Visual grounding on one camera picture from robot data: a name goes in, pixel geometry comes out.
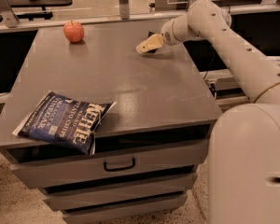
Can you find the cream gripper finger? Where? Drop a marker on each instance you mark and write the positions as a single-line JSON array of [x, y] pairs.
[[141, 48]]

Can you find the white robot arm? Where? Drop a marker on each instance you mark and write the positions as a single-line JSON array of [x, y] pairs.
[[244, 147]]

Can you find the red apple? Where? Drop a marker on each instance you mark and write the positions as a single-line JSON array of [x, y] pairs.
[[73, 31]]

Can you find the grey drawer cabinet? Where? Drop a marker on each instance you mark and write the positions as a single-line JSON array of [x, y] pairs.
[[162, 117]]

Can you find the blue kettle chips bag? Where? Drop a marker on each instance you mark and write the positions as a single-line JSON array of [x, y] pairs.
[[65, 122]]

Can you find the black drawer handle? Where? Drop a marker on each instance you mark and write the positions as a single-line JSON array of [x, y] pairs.
[[119, 165]]

